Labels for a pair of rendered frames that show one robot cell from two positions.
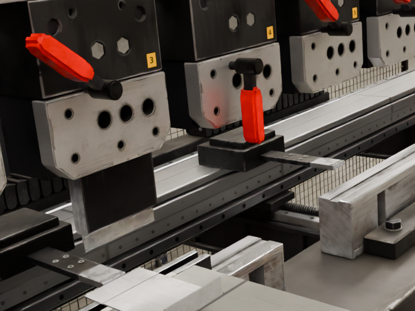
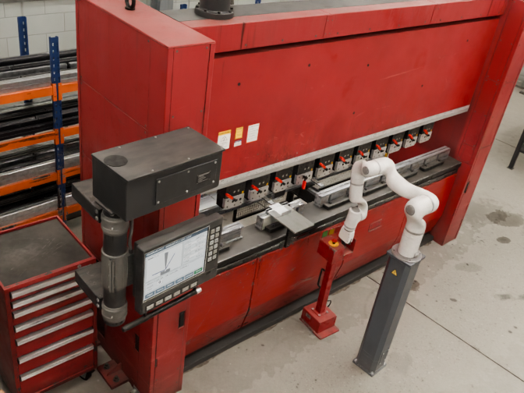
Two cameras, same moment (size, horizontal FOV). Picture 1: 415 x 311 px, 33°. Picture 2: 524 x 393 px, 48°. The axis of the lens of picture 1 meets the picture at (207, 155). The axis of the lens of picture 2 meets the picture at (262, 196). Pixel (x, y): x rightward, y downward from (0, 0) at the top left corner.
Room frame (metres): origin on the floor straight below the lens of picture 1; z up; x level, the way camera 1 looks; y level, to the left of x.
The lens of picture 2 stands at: (-2.60, 0.13, 3.09)
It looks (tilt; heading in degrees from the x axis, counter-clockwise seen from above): 31 degrees down; 1
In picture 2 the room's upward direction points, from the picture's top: 9 degrees clockwise
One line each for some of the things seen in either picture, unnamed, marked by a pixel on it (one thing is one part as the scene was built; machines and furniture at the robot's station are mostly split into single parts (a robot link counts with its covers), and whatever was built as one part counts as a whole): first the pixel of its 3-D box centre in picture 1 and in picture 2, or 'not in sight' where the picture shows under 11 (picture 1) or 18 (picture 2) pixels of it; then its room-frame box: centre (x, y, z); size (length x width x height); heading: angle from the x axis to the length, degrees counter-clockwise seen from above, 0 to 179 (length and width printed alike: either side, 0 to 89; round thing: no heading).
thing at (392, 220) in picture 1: (393, 223); not in sight; (1.05, -0.28, 0.91); 0.03 x 0.03 x 0.02
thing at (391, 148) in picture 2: not in sight; (392, 140); (1.57, -0.70, 1.24); 0.15 x 0.09 x 0.17; 137
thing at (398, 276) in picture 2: not in sight; (386, 312); (0.45, -0.75, 0.50); 0.18 x 0.18 x 1.00; 51
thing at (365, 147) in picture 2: not in sight; (359, 150); (1.28, -0.43, 1.24); 0.15 x 0.09 x 0.17; 137
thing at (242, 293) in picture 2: not in sight; (329, 249); (1.16, -0.37, 0.41); 3.00 x 0.21 x 0.83; 137
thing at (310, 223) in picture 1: (226, 217); (296, 183); (1.41, -0.03, 0.81); 0.64 x 0.08 x 0.14; 47
